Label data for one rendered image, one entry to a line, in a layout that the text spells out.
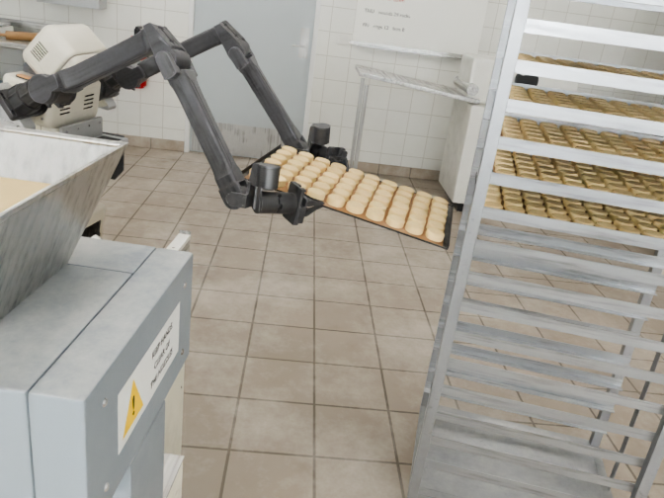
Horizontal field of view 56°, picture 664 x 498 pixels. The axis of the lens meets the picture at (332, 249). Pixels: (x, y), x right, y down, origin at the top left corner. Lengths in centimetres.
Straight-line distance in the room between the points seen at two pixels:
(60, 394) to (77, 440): 4
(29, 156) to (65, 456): 38
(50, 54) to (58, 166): 124
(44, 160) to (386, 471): 177
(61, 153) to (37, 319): 23
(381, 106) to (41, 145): 505
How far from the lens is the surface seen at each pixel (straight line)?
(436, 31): 574
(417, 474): 201
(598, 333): 178
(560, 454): 240
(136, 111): 596
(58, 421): 59
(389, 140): 584
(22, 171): 84
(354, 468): 231
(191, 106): 165
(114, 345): 64
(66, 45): 203
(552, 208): 175
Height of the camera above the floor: 152
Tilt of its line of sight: 22 degrees down
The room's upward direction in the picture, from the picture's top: 8 degrees clockwise
